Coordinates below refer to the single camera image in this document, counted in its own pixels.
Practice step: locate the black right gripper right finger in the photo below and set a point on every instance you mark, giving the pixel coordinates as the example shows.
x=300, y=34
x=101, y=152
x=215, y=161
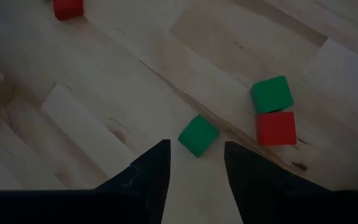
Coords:
x=266, y=196

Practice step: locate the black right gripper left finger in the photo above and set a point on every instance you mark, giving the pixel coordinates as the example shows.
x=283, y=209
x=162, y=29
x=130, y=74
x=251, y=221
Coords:
x=145, y=193

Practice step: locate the red cube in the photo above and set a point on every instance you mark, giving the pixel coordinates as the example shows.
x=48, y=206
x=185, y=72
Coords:
x=276, y=128

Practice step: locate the green half-round block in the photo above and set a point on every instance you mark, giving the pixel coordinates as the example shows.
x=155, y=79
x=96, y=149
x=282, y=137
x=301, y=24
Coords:
x=199, y=136

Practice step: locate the green cube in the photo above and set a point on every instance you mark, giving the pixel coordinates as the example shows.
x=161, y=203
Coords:
x=271, y=94

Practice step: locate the red half-round block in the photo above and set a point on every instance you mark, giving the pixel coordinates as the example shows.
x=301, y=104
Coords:
x=68, y=8

